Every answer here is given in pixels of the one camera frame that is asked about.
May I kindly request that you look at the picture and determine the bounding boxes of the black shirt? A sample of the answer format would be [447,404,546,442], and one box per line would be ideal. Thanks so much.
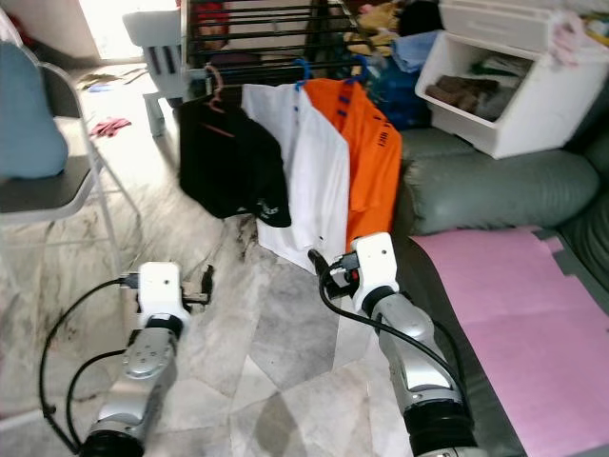
[179,95,291,229]

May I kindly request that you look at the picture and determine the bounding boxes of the pink clothes hanger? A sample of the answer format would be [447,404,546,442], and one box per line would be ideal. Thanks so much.
[203,65,234,142]

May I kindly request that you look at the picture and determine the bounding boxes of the white shirt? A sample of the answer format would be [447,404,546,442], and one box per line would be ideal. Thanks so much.
[243,84,353,272]

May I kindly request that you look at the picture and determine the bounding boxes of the orange shirt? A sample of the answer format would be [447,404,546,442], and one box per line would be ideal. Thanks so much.
[309,78,403,250]

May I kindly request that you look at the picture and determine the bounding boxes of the grey green leather sofa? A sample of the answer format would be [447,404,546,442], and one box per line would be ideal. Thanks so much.
[390,119,609,457]

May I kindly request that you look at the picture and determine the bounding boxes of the grey folding chair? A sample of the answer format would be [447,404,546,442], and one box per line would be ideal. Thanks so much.
[0,62,125,282]

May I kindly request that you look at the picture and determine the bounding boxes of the small pink cloth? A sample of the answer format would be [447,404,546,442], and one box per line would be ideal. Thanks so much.
[88,118,132,139]

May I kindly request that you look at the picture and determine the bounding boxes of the pink foam mat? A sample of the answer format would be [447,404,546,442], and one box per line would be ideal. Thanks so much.
[414,227,609,457]

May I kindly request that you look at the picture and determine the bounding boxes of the dark blue container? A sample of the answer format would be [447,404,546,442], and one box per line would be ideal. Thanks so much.
[371,59,429,129]

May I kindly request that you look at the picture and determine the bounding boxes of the white rod with black tip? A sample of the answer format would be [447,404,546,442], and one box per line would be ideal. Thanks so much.
[0,409,58,431]

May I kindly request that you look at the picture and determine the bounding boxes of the brown folded clothes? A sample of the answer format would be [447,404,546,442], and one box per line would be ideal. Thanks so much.
[423,74,501,120]

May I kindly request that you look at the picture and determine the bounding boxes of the black drying rack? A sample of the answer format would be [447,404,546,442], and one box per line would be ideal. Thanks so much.
[186,0,401,87]

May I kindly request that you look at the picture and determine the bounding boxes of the light blue folded cloth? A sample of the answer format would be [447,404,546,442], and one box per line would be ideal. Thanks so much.
[395,30,443,72]

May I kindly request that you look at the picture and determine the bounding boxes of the blue cushion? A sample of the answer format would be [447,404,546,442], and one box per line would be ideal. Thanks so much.
[0,40,69,182]

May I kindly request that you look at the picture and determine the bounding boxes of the white kids chair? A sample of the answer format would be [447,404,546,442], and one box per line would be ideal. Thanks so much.
[122,10,191,134]

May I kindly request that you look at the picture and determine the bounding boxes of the red garment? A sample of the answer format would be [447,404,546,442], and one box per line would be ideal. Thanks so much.
[193,0,229,39]

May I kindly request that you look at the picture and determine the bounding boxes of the white open storage bin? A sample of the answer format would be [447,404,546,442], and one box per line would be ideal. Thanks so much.
[414,33,599,161]

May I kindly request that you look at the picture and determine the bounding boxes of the white closed storage bin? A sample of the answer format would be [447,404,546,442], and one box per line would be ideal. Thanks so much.
[438,0,596,53]

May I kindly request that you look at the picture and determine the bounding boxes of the pink and white cloth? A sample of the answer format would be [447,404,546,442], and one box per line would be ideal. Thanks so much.
[557,10,600,68]

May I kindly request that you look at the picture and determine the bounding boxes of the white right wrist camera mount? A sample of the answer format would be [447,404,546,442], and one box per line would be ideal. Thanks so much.
[352,231,400,311]

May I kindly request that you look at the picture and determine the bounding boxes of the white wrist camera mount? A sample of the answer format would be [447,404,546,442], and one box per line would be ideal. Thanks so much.
[352,231,400,311]
[136,262,189,325]

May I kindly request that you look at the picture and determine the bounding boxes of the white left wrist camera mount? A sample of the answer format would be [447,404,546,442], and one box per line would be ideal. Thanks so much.
[136,262,189,325]

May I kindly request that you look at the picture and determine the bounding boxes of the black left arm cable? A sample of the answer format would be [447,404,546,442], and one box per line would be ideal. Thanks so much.
[66,348,129,450]

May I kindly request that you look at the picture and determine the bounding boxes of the black left wrist camera cable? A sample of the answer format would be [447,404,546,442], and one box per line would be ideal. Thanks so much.
[39,276,139,454]

